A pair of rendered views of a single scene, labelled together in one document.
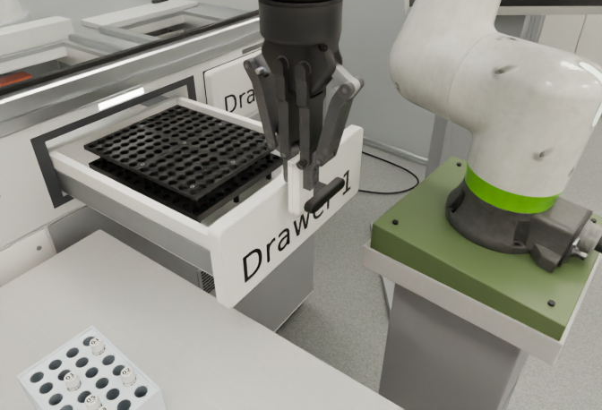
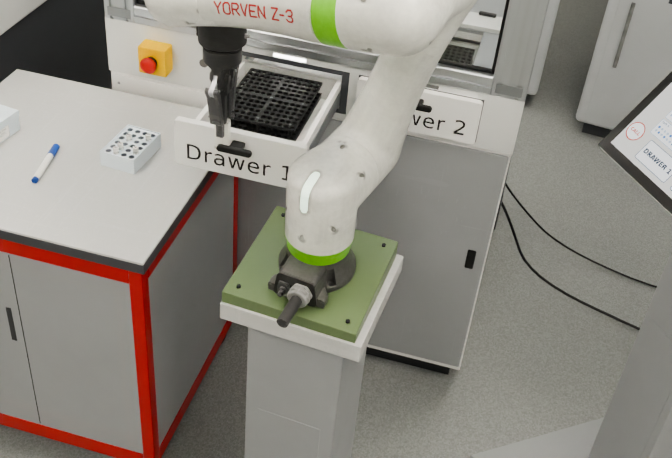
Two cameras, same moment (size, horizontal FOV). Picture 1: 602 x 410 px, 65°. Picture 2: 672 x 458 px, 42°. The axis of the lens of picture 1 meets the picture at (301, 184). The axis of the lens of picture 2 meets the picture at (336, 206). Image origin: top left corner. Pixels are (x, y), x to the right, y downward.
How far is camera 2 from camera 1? 1.64 m
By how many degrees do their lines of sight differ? 53
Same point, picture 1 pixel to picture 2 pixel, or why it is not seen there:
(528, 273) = (263, 278)
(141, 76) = (306, 52)
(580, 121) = (291, 199)
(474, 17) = (354, 124)
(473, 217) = not seen: hidden behind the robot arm
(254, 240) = (196, 141)
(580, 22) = not seen: outside the picture
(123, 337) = (168, 151)
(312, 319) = (434, 388)
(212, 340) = (176, 177)
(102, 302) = not seen: hidden behind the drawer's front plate
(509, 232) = (283, 255)
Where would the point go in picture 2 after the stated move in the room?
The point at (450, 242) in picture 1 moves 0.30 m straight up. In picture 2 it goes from (276, 241) to (283, 111)
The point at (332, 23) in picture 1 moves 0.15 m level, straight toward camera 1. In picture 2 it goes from (212, 61) to (131, 66)
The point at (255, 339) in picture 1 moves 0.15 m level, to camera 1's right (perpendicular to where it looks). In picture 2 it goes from (182, 191) to (198, 233)
